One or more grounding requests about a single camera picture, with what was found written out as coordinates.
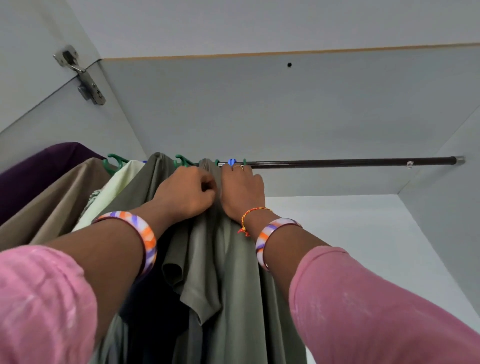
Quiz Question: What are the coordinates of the person's right hand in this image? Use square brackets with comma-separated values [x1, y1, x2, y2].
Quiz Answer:
[219, 163, 270, 225]

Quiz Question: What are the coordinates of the person's left hand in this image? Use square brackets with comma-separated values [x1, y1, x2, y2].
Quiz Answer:
[153, 165, 219, 225]

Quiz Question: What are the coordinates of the mint patterned clothes item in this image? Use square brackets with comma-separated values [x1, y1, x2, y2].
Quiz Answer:
[84, 189, 104, 213]

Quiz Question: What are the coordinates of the olive green button shirt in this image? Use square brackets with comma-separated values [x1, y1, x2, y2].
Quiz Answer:
[198, 157, 309, 364]

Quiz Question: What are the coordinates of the black NASA t-shirt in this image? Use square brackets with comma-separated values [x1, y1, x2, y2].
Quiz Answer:
[118, 247, 190, 364]

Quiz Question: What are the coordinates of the beige garment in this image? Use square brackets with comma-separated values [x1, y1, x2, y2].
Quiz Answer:
[0, 157, 114, 253]

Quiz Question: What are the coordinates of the purple tree-print t-shirt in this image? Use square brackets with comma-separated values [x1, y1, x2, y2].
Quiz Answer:
[0, 141, 107, 227]

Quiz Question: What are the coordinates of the person's left forearm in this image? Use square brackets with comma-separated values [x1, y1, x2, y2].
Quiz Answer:
[43, 201, 179, 344]

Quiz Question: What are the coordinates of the person's right forearm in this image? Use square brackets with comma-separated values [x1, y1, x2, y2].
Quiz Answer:
[258, 217, 333, 299]

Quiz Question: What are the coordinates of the dark metal wardrobe rod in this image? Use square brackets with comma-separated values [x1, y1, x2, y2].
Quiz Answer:
[216, 155, 467, 170]

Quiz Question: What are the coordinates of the striped white purple bangle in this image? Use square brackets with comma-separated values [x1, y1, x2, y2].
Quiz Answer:
[254, 217, 304, 272]

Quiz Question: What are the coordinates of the striped orange purple bangle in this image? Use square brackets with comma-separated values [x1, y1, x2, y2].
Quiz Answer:
[90, 210, 159, 281]

